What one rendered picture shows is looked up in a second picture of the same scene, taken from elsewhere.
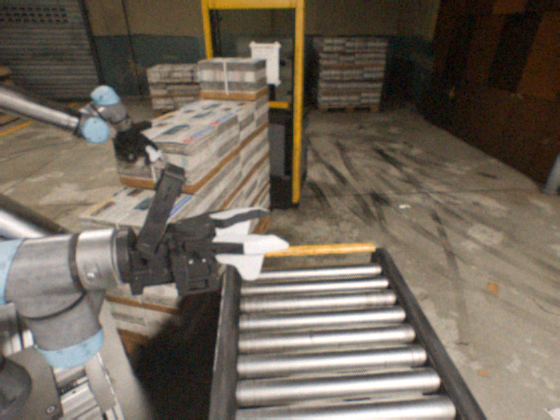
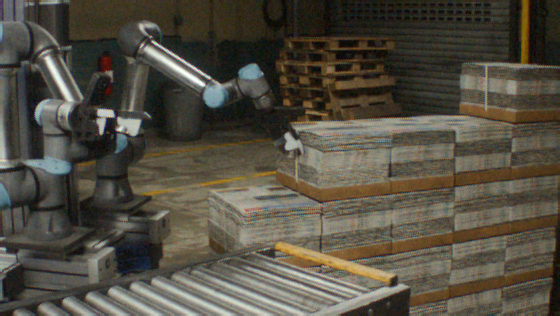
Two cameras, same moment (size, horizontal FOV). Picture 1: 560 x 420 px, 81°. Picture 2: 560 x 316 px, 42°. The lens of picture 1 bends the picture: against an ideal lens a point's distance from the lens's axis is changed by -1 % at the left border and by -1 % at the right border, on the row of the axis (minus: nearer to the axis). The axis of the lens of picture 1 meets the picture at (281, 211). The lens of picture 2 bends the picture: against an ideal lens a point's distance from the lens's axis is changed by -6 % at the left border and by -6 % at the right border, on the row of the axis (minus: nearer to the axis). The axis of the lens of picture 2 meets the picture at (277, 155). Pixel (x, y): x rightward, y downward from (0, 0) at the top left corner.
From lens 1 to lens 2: 1.60 m
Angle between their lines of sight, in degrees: 52
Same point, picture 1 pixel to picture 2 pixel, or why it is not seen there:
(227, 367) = (146, 275)
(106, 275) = (64, 117)
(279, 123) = not seen: outside the picture
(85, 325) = (59, 150)
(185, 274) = (85, 126)
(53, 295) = (50, 124)
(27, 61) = (425, 72)
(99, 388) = (91, 261)
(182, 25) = not seen: outside the picture
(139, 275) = (77, 126)
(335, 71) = not seen: outside the picture
